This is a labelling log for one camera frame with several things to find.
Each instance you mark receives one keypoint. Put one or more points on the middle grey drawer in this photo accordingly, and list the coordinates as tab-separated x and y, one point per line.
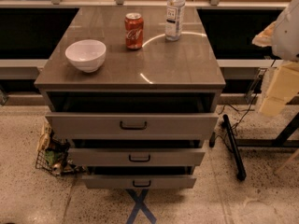
136	157

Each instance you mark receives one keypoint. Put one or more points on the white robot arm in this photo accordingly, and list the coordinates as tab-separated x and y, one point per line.
282	35

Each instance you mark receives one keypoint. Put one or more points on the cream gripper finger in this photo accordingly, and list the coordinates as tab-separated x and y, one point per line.
264	38
282	86

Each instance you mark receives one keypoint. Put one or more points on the wire basket with items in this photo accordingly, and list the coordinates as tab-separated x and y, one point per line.
52	154

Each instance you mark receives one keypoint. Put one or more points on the clear plastic water bottle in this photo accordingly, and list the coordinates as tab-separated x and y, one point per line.
174	19

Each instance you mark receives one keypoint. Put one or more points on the top grey drawer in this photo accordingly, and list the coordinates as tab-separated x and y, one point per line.
132	126

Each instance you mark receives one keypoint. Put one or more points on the blue tape cross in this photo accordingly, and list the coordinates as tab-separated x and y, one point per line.
139	199

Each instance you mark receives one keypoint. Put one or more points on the grey drawer cabinet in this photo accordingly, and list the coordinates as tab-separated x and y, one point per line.
164	77

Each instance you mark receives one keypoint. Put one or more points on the bottom grey drawer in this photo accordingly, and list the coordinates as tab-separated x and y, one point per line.
139	181

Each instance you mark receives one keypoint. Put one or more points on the grey drawer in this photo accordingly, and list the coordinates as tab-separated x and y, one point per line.
136	157
139	181
132	126

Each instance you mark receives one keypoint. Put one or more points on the red cola can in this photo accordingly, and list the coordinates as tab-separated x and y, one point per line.
134	30

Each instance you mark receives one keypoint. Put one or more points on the black stand base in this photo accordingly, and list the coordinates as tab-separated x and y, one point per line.
282	142

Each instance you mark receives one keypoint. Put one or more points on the white ceramic bowl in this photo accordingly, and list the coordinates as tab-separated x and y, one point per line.
86	55

